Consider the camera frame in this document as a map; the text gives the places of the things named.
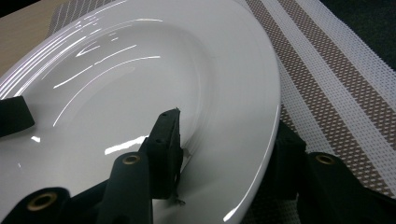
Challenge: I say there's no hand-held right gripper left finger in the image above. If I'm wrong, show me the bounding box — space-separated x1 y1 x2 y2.
138 106 185 201

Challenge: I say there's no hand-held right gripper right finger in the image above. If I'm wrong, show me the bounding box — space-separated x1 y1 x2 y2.
262 120 308 202

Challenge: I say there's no white plate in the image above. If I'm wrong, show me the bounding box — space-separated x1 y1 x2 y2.
0 0 282 224

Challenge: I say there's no brown striped woven placemat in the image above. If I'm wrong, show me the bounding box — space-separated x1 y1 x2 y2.
46 0 396 224

